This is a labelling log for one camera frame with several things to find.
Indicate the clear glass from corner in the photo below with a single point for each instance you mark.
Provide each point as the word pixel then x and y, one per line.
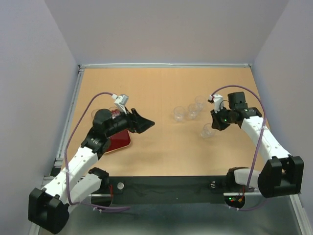
pixel 93 113

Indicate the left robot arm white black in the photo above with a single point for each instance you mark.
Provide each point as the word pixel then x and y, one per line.
pixel 51 206

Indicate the red tray with gold rim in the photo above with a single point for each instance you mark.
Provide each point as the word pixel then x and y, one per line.
pixel 118 141

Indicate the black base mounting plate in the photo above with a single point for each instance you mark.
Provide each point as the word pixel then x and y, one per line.
pixel 131 190

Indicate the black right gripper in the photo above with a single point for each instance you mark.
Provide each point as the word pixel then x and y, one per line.
pixel 216 124

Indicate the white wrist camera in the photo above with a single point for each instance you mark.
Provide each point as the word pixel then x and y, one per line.
pixel 217 100
pixel 120 101

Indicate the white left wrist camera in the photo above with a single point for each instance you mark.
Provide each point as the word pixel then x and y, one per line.
pixel 120 101

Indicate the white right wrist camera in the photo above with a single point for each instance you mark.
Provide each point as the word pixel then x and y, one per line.
pixel 217 100

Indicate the clear glass lone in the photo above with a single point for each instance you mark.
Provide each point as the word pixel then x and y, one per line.
pixel 207 131

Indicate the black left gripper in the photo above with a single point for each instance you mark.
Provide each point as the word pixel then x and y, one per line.
pixel 135 122

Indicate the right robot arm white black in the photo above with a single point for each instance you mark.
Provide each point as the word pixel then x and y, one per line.
pixel 282 173

